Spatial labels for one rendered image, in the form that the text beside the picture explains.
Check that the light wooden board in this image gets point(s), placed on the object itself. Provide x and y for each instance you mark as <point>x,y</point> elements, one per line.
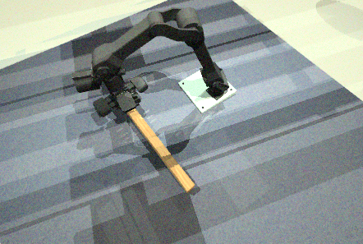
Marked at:
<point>162,151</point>

